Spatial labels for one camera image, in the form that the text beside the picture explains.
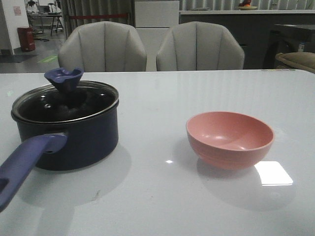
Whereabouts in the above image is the background work desk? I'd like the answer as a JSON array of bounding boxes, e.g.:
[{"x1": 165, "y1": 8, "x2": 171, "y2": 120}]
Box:
[{"x1": 25, "y1": 0, "x2": 63, "y2": 36}]

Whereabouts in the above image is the left grey upholstered chair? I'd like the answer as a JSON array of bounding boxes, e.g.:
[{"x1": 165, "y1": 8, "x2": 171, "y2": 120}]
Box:
[{"x1": 58, "y1": 21, "x2": 147, "y2": 72}]

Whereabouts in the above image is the red barrier belt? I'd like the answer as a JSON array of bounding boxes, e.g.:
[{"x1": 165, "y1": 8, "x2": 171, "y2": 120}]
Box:
[{"x1": 69, "y1": 13, "x2": 129, "y2": 20}]

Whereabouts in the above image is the dark side table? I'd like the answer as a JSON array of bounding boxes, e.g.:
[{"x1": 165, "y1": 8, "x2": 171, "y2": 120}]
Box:
[{"x1": 262, "y1": 24, "x2": 315, "y2": 69}]

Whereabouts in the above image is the dark grey kitchen counter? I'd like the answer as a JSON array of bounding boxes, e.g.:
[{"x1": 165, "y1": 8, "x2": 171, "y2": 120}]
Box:
[{"x1": 179, "y1": 10, "x2": 315, "y2": 69}]

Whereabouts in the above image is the dark blue saucepan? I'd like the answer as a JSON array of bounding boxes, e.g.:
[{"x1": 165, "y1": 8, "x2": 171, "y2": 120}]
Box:
[{"x1": 0, "y1": 103, "x2": 119, "y2": 210}]

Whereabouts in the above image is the pink bowl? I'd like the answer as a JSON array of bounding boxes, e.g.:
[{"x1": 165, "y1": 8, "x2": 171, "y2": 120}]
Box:
[{"x1": 186, "y1": 111, "x2": 275, "y2": 170}]

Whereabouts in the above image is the right grey upholstered chair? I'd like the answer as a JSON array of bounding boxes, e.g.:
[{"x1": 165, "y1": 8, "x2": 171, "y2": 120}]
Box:
[{"x1": 156, "y1": 22, "x2": 245, "y2": 71}]

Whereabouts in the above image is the beige cushion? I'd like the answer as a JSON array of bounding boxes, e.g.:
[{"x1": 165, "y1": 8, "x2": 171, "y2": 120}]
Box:
[{"x1": 275, "y1": 52, "x2": 315, "y2": 73}]

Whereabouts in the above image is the glass lid with blue knob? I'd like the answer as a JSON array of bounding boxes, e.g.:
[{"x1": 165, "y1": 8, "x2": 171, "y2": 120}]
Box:
[{"x1": 11, "y1": 67, "x2": 119, "y2": 123}]

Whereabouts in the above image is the grey upholstered chair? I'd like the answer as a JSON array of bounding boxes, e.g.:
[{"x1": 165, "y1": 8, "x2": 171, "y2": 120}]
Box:
[
  {"x1": 156, "y1": 22, "x2": 245, "y2": 71},
  {"x1": 58, "y1": 21, "x2": 147, "y2": 72}
]

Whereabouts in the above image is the red trash bin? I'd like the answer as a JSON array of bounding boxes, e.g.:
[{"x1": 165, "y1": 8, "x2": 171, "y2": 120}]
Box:
[{"x1": 17, "y1": 27, "x2": 35, "y2": 52}]

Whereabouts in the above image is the white refrigerator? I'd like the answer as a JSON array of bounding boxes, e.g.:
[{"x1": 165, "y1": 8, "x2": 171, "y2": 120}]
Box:
[{"x1": 134, "y1": 0, "x2": 180, "y2": 71}]

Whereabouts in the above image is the fruit plate on counter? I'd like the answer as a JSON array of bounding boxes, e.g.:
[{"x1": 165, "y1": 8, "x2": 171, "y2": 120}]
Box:
[{"x1": 238, "y1": 0, "x2": 257, "y2": 10}]

